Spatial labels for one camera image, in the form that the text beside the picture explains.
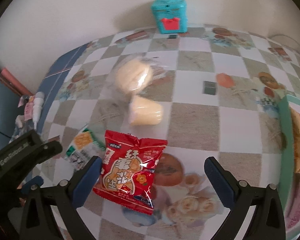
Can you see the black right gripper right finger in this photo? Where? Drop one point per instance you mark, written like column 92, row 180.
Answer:
column 267, row 221

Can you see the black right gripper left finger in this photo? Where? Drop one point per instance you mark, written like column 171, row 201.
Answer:
column 38, row 221

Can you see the green white cracker packet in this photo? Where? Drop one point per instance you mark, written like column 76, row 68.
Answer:
column 83, row 147

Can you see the red peanut snack packet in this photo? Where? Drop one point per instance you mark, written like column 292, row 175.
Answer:
column 128, row 170

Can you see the white blue wrapper packet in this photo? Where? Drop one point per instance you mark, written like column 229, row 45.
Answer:
column 22, row 126

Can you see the white green-rimmed tray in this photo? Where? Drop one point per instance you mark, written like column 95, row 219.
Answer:
column 288, row 178

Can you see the yellow jelly cup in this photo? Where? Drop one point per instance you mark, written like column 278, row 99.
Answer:
column 143, row 111

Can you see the clear bag with bun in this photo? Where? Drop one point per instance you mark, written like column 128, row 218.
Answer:
column 130, row 76

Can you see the teal toy box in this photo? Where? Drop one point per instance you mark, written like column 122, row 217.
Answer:
column 170, row 16

